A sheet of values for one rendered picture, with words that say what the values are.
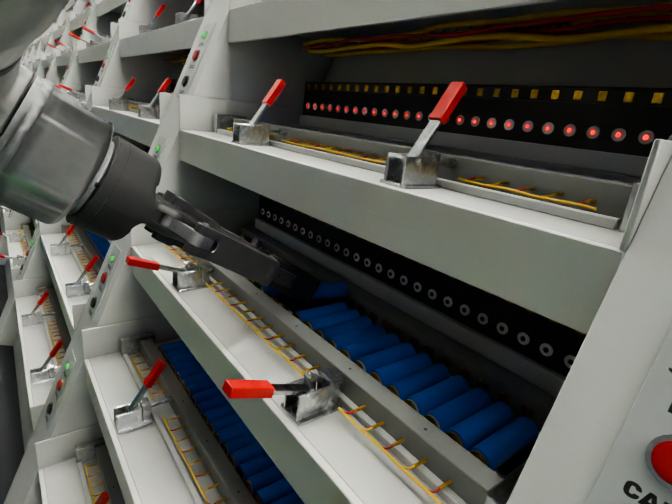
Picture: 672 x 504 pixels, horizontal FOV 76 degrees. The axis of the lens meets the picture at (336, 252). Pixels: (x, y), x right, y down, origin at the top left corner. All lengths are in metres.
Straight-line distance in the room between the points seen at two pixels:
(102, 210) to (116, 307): 0.42
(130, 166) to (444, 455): 0.29
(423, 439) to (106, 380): 0.51
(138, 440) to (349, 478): 0.35
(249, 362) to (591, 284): 0.28
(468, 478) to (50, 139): 0.33
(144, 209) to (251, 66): 0.45
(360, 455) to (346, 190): 0.20
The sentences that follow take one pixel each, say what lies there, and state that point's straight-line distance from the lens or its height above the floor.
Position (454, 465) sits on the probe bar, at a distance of 0.30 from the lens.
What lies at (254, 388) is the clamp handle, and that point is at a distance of 0.31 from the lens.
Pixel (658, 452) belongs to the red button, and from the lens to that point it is 0.22.
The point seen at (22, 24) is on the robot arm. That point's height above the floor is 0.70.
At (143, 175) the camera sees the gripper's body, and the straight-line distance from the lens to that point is 0.35.
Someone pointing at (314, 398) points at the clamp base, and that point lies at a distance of 0.34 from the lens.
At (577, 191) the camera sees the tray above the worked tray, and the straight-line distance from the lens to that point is 0.32.
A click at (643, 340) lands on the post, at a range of 0.23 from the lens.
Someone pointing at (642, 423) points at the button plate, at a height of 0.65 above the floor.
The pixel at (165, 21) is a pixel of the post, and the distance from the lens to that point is 1.44.
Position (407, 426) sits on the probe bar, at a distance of 0.32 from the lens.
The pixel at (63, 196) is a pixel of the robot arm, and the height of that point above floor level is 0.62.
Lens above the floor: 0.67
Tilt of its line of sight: 3 degrees down
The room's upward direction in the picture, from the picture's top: 24 degrees clockwise
